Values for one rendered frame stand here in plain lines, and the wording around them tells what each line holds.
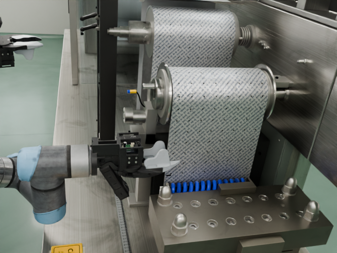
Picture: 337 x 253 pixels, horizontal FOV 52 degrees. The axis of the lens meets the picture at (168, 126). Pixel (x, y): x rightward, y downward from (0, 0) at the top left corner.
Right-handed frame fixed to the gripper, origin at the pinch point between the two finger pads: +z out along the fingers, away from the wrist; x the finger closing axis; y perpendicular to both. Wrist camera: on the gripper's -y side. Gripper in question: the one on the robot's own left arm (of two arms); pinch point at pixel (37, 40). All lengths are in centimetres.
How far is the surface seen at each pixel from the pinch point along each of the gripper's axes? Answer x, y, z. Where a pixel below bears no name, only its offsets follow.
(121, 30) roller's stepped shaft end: 27.9, -14.0, 20.2
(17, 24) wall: -481, 193, 7
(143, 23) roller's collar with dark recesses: 28.5, -16.1, 26.3
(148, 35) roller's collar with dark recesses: 31.0, -13.6, 27.0
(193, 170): 65, 8, 28
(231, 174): 67, 10, 39
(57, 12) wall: -472, 172, 72
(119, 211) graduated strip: 58, 25, 11
